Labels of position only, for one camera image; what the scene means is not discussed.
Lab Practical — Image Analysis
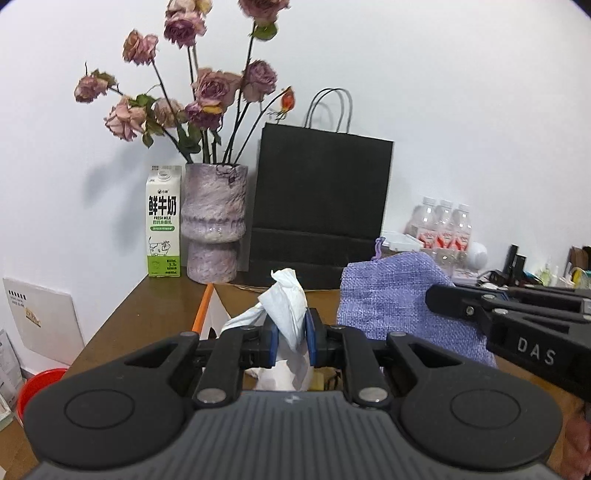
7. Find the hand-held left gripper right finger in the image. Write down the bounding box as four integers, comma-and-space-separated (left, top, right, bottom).
305, 308, 497, 408

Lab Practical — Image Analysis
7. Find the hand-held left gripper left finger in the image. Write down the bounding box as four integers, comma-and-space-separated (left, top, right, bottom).
110, 320, 281, 408

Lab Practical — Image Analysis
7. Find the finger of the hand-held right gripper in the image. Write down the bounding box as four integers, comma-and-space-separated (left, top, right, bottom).
425, 283, 591, 331
455, 282, 591, 302

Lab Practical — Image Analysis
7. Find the white tissue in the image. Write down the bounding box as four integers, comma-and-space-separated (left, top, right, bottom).
221, 268, 315, 393

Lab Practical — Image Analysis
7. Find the purple woven pouch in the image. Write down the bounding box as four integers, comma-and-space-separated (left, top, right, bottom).
336, 237, 498, 370

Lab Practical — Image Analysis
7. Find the brown wooden desktop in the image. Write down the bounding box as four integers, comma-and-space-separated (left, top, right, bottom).
0, 272, 591, 480

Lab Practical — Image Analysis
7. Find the person's right hand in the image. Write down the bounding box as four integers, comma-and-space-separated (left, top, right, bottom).
566, 407, 591, 480

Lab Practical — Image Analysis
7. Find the black electronic device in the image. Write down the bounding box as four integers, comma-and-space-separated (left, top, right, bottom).
503, 244, 528, 278

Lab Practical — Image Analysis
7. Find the clear glass cup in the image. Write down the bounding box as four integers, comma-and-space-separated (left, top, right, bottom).
427, 247, 458, 278

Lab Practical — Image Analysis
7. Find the white round gadget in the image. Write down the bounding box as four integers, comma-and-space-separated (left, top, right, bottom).
465, 242, 489, 271

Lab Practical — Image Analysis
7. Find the pink label water bottle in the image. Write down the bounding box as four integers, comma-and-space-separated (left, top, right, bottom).
450, 203, 474, 253
434, 199, 456, 250
406, 196, 438, 246

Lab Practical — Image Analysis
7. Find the clear container of seeds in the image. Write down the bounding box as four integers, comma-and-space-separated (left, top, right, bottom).
381, 231, 423, 254

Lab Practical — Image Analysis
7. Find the purple marbled vase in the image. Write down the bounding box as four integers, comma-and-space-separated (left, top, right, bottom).
180, 162, 249, 284

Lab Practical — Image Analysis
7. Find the black paper bag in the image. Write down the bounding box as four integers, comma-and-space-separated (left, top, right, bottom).
248, 88, 394, 289

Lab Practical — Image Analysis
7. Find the white green milk carton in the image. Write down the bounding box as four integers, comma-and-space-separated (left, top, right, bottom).
145, 165, 183, 278

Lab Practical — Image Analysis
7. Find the red plastic stool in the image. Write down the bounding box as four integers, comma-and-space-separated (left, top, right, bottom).
17, 368, 70, 419

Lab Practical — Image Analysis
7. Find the bunch of dried roses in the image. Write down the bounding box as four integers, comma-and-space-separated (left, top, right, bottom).
74, 0, 296, 165

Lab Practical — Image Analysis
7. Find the white wall panel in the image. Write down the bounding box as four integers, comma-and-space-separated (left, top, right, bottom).
2, 277, 86, 365

